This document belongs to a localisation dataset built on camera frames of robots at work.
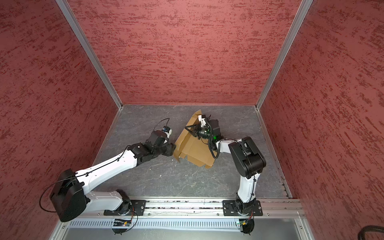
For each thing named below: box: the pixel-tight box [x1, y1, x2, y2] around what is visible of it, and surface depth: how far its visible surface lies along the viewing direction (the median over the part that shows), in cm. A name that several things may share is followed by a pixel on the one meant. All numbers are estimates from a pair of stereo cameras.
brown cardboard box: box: [173, 109, 216, 169], surface depth 91 cm
